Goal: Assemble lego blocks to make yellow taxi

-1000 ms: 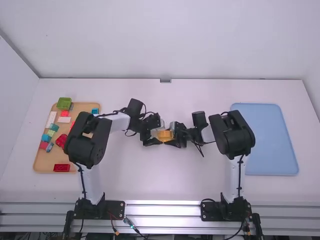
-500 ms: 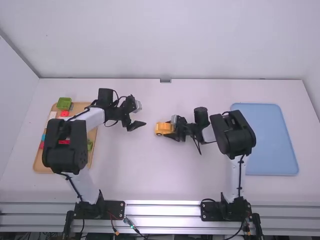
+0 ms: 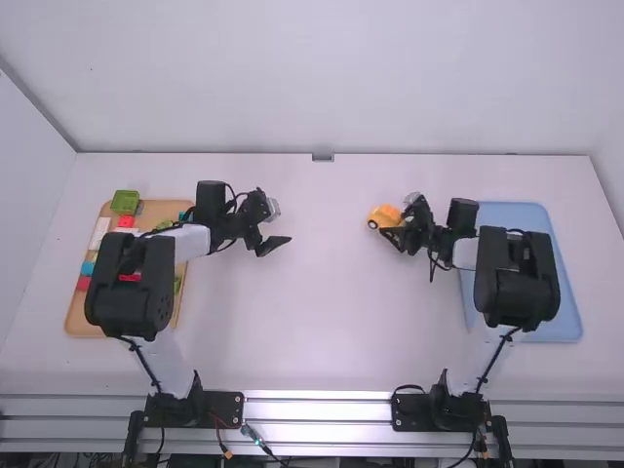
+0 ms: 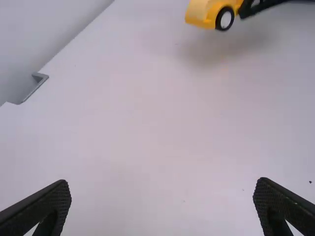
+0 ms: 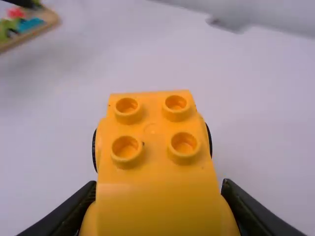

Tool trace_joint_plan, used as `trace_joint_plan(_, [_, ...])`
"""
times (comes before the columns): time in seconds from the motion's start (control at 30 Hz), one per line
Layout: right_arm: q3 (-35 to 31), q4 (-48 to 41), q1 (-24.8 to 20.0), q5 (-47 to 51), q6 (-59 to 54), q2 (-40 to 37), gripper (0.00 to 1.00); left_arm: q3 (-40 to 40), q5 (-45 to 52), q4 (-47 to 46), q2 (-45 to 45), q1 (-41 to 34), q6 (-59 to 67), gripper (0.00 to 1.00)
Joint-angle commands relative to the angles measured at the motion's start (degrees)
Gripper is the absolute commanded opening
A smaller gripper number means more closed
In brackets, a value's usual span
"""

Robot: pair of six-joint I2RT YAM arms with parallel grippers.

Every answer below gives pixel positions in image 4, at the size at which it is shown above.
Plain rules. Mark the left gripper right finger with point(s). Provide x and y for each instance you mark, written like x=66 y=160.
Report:
x=265 y=196

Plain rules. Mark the yellow toy car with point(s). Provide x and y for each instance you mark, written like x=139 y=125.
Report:
x=199 y=14

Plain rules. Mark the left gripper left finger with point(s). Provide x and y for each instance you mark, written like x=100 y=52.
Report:
x=59 y=196

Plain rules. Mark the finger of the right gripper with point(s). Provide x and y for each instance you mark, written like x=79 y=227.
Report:
x=256 y=8

